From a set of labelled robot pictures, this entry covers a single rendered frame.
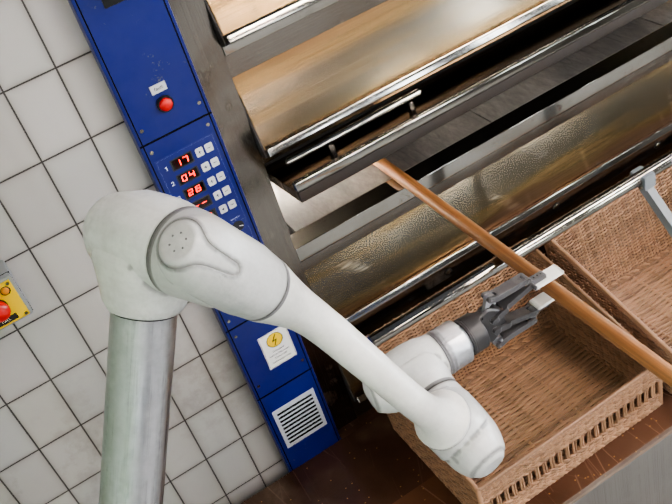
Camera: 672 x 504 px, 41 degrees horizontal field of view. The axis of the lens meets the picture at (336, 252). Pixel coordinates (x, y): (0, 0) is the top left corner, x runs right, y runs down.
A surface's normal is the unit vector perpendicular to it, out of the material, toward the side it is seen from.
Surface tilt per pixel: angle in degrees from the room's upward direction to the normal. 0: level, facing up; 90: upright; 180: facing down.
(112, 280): 65
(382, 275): 70
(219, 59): 90
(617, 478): 90
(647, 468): 90
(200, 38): 90
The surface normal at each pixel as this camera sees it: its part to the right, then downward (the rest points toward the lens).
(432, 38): 0.37, 0.16
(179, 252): -0.40, -0.32
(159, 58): 0.48, 0.44
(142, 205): -0.28, -0.73
